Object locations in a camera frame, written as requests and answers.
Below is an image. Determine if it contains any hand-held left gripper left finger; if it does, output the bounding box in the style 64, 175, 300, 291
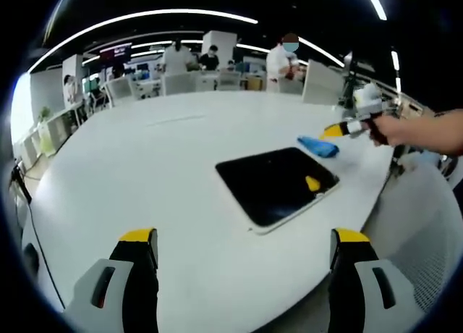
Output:
64, 227, 160, 333

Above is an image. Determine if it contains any blue cleaning cloth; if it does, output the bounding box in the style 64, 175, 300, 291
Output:
297, 135, 341, 160

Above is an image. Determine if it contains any long curved ceiling light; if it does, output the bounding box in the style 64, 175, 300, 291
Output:
28, 9, 260, 74

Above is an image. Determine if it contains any person's right hand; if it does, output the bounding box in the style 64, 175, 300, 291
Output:
368, 114, 412, 148

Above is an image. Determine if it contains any straight ceiling light strip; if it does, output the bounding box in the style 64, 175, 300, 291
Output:
361, 0, 388, 21

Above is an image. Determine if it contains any low white shelf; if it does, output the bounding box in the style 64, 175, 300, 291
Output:
17, 104, 88, 161

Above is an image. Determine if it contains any wall screen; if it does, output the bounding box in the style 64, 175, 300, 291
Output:
99, 43, 133, 63

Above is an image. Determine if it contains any thin dark cable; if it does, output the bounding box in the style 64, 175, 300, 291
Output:
26, 201, 67, 309

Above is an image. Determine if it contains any white mesh office chair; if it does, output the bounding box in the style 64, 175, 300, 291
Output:
361, 159, 457, 312

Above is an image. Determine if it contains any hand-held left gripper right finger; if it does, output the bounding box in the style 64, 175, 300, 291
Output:
328, 227, 426, 333

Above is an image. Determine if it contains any dark monitor stand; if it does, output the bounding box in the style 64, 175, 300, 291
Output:
343, 50, 360, 108

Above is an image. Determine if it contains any small black box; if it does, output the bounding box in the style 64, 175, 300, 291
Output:
22, 243, 41, 277

